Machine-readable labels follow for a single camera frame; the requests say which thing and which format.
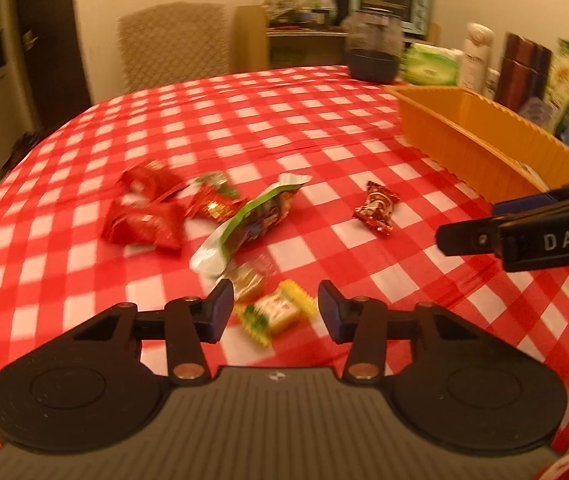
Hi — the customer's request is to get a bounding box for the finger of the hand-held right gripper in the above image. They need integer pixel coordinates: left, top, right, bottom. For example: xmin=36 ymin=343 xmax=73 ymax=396
xmin=493 ymin=176 xmax=569 ymax=217
xmin=436 ymin=216 xmax=501 ymax=257

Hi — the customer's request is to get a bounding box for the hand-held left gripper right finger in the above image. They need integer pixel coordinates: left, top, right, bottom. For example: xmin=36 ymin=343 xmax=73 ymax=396
xmin=317 ymin=280 xmax=485 ymax=386

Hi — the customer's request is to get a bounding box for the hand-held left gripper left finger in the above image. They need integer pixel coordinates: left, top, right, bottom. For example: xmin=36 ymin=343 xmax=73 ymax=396
xmin=72 ymin=279 xmax=235 ymax=386

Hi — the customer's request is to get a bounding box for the yellow candy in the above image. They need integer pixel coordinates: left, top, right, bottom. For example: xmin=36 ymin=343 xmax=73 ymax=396
xmin=234 ymin=280 xmax=315 ymax=347

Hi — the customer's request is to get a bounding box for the brown red candy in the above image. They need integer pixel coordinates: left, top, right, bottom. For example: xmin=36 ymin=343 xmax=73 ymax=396
xmin=351 ymin=180 xmax=399 ymax=236

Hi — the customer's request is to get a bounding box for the green long snack packet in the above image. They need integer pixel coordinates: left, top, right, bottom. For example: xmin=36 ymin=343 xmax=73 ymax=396
xmin=189 ymin=172 xmax=312 ymax=281

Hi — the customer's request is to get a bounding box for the orange plastic basket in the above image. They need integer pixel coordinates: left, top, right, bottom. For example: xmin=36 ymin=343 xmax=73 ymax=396
xmin=384 ymin=85 xmax=569 ymax=206

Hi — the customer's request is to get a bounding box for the red snack packet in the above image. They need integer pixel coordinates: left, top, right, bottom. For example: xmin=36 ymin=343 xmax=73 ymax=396
xmin=120 ymin=160 xmax=185 ymax=201
xmin=102 ymin=200 xmax=188 ymax=256

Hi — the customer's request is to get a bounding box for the clear wrapped candy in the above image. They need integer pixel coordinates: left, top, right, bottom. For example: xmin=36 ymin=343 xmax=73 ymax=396
xmin=219 ymin=255 xmax=275 ymax=303

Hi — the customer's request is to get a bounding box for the blue white small pack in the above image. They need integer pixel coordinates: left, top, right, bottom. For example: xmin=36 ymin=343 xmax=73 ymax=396
xmin=519 ymin=97 xmax=557 ymax=128

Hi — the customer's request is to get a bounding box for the red green wrapped candy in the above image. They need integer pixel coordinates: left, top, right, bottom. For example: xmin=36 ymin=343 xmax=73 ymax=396
xmin=184 ymin=171 xmax=245 ymax=223

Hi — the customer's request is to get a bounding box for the green printed snack bag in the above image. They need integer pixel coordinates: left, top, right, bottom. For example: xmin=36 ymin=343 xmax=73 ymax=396
xmin=544 ymin=37 xmax=569 ymax=131

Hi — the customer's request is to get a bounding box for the brown thermos flask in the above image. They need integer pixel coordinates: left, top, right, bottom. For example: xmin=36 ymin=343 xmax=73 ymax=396
xmin=494 ymin=32 xmax=554 ymax=111

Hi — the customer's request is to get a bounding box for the white thermos bottle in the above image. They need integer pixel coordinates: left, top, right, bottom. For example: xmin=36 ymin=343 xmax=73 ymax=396
xmin=457 ymin=22 xmax=495 ymax=92

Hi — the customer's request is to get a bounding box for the green tissue pack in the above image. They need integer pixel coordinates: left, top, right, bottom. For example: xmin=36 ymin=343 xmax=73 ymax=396
xmin=403 ymin=42 xmax=464 ymax=86

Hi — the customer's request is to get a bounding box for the red checkered tablecloth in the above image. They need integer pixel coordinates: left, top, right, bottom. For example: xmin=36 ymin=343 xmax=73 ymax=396
xmin=0 ymin=64 xmax=569 ymax=466

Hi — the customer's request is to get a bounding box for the glass jar with dark lid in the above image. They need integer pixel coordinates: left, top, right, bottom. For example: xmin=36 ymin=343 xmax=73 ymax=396
xmin=343 ymin=10 xmax=405 ymax=83

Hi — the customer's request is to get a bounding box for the beige quilted chair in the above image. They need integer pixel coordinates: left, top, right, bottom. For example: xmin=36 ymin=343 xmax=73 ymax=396
xmin=117 ymin=2 xmax=230 ymax=93

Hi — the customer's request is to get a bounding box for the wooden side table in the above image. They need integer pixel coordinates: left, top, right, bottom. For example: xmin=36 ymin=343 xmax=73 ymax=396
xmin=234 ymin=5 xmax=350 ymax=68

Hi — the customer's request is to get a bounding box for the plastic jar with orange lid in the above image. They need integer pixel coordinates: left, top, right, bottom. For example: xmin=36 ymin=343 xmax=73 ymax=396
xmin=260 ymin=0 xmax=297 ymax=26

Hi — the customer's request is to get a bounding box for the dark door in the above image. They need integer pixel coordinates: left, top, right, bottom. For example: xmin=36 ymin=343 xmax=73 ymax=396
xmin=14 ymin=0 xmax=90 ymax=111

